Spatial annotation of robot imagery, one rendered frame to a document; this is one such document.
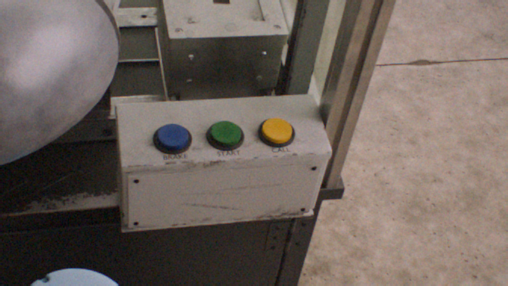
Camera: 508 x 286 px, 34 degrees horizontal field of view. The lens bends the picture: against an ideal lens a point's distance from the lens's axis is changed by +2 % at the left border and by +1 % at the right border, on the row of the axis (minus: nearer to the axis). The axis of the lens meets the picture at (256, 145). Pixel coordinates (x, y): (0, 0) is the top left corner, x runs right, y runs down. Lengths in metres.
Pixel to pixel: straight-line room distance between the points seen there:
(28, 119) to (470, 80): 2.21
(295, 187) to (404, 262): 1.02
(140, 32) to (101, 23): 0.87
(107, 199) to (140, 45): 0.32
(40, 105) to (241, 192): 0.65
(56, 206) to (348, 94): 0.44
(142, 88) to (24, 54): 0.84
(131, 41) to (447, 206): 1.14
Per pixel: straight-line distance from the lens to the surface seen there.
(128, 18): 1.44
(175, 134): 1.06
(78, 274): 0.86
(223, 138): 1.06
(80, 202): 1.19
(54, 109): 0.51
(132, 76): 1.35
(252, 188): 1.11
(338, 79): 1.06
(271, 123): 1.09
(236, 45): 1.22
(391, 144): 2.35
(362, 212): 2.17
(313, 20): 1.12
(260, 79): 1.28
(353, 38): 1.01
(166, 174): 1.06
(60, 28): 0.51
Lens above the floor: 1.71
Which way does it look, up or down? 49 degrees down
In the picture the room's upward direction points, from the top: 10 degrees clockwise
